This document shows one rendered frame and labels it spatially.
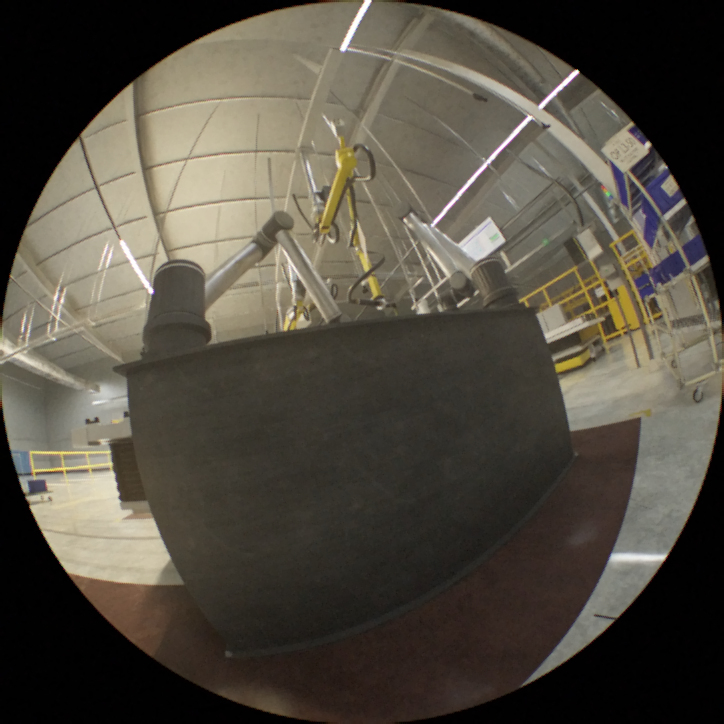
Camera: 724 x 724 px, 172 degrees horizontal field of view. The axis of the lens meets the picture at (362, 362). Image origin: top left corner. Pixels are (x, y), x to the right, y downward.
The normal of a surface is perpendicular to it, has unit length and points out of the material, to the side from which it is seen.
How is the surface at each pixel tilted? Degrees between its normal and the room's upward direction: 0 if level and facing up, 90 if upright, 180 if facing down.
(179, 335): 90
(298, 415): 90
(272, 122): 176
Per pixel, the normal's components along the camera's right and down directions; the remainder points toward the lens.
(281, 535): 0.33, -0.28
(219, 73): 0.29, 0.92
